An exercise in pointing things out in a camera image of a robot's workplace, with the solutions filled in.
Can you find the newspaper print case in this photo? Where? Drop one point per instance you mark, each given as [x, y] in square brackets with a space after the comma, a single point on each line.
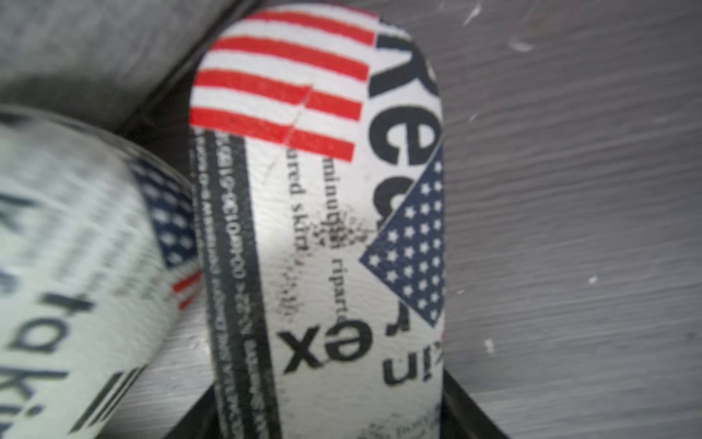
[98, 262]

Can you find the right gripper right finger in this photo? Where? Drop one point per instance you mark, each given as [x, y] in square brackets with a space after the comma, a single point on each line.
[461, 417]

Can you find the grey glasses case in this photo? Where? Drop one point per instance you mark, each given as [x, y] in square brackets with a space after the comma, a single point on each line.
[97, 61]

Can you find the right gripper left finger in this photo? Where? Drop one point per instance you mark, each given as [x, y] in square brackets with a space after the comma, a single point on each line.
[202, 420]

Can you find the newspaper flag case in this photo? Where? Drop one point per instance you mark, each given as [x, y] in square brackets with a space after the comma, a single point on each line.
[317, 143]

